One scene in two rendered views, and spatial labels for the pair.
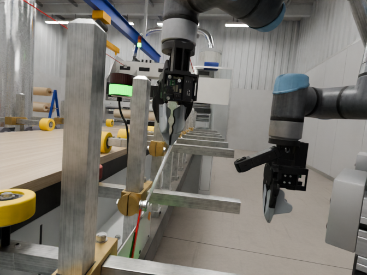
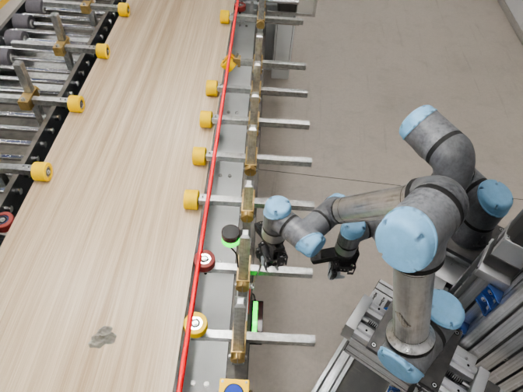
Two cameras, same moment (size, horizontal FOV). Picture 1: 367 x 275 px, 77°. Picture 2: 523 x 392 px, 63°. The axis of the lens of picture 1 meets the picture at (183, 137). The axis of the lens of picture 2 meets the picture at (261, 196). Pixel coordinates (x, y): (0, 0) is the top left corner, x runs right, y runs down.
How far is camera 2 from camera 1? 125 cm
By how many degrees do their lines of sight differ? 46
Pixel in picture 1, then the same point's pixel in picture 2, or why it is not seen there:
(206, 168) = (284, 37)
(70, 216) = (237, 341)
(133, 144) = (242, 263)
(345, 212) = (347, 332)
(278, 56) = not seen: outside the picture
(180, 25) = (276, 239)
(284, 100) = (345, 241)
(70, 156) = (236, 331)
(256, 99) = not seen: outside the picture
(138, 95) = (244, 244)
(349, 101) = not seen: hidden behind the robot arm
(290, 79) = (350, 234)
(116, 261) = (251, 335)
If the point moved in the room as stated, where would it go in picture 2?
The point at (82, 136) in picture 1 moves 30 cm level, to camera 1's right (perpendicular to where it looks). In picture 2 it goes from (241, 327) to (338, 323)
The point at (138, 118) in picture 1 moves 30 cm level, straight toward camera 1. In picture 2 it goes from (244, 253) to (269, 337)
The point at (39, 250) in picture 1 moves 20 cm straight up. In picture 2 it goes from (214, 334) to (212, 309)
